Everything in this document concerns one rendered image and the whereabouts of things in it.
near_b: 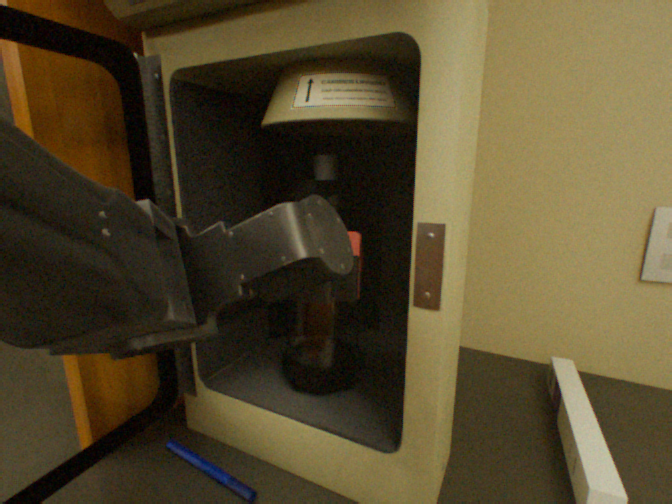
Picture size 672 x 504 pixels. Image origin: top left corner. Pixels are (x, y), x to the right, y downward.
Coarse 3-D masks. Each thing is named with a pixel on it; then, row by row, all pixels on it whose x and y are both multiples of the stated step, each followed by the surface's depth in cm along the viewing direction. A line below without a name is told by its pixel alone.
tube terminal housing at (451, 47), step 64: (320, 0) 28; (384, 0) 26; (448, 0) 24; (192, 64) 35; (256, 64) 34; (448, 64) 25; (448, 128) 26; (448, 192) 27; (448, 256) 28; (448, 320) 31; (448, 384) 36; (256, 448) 43; (320, 448) 38; (448, 448) 42
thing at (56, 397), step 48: (0, 48) 26; (0, 96) 27; (48, 96) 29; (96, 96) 33; (48, 144) 30; (96, 144) 33; (0, 384) 28; (48, 384) 31; (96, 384) 35; (144, 384) 40; (0, 432) 29; (48, 432) 32; (96, 432) 36; (0, 480) 29
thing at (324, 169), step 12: (324, 156) 41; (336, 156) 41; (324, 168) 41; (336, 168) 42; (300, 180) 40; (312, 180) 39; (324, 180) 39; (336, 180) 39; (312, 192) 38; (324, 192) 38; (336, 192) 38; (348, 192) 39; (360, 192) 40
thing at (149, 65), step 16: (144, 64) 37; (160, 64) 37; (144, 80) 38; (160, 80) 37; (144, 96) 38; (160, 96) 38; (160, 112) 38; (160, 128) 39; (160, 144) 39; (160, 160) 40; (160, 176) 40; (160, 192) 41; (176, 208) 40; (176, 352) 45; (192, 368) 45; (192, 384) 46
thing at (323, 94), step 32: (320, 64) 33; (352, 64) 32; (384, 64) 33; (288, 96) 34; (320, 96) 32; (352, 96) 32; (384, 96) 33; (288, 128) 44; (320, 128) 47; (352, 128) 47; (384, 128) 46; (416, 128) 40
